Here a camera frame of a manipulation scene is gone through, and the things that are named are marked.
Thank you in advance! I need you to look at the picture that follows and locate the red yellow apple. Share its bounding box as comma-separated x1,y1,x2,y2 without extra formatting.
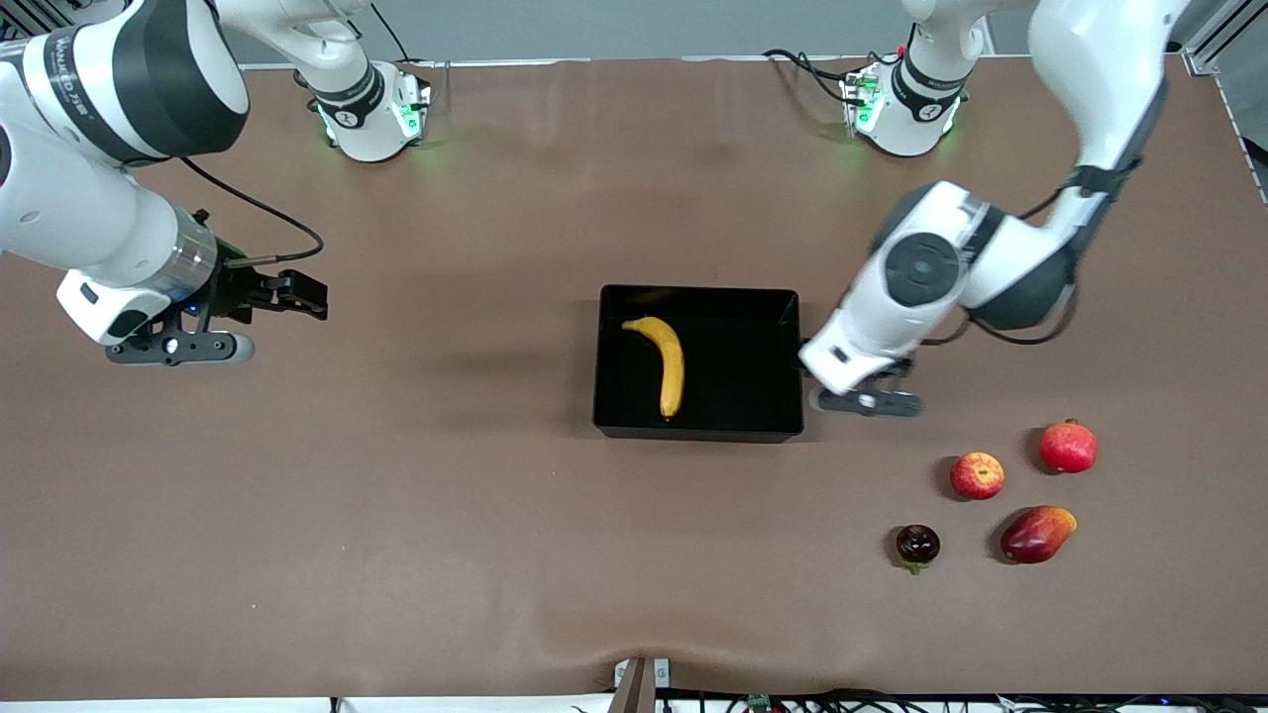
949,451,1006,502

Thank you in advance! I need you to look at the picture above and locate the aluminium frame profile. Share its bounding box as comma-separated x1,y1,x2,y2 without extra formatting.
1189,0,1268,77

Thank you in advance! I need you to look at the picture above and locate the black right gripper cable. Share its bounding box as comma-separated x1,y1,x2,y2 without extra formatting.
178,156,326,268

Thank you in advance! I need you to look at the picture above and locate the red pomegranate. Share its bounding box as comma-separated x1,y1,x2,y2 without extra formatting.
1038,418,1101,475

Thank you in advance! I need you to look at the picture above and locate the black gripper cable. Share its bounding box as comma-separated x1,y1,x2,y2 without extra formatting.
926,84,1170,348
178,156,326,268

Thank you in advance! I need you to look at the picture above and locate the black base cable bundle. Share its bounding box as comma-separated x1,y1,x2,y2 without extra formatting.
761,48,868,108

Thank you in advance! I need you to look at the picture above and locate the red mango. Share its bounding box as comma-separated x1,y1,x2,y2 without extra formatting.
999,505,1079,565

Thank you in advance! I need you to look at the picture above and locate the dark purple mangosteen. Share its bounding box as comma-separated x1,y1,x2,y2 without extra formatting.
896,524,942,575

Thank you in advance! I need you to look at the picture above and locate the thin black base cable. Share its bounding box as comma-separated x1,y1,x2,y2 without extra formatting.
371,0,413,63

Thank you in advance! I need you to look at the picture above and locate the brown table mat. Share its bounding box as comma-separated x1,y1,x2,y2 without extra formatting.
0,54,1268,700

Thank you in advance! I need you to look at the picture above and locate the black plastic box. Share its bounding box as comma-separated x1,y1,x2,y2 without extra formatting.
591,284,805,444

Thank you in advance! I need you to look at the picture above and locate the yellow banana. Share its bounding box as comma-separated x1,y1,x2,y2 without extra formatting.
621,316,687,422

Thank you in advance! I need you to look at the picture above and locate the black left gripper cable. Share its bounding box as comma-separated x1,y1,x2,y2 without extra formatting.
926,84,1170,348

